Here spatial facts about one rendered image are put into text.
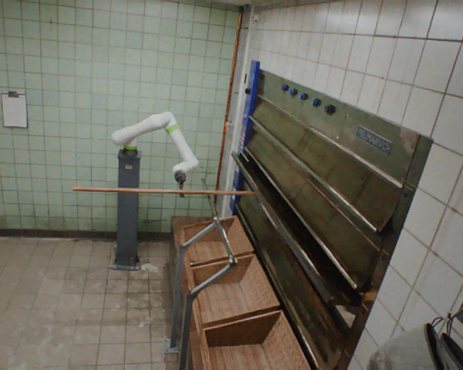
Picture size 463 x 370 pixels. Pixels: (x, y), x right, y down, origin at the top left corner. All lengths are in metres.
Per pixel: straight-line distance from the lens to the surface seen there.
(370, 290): 1.55
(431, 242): 1.28
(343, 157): 1.76
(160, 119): 2.93
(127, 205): 3.50
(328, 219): 1.82
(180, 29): 3.70
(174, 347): 3.10
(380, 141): 1.52
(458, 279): 1.22
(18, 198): 4.30
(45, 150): 4.01
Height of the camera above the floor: 2.31
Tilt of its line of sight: 23 degrees down
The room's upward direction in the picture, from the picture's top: 8 degrees clockwise
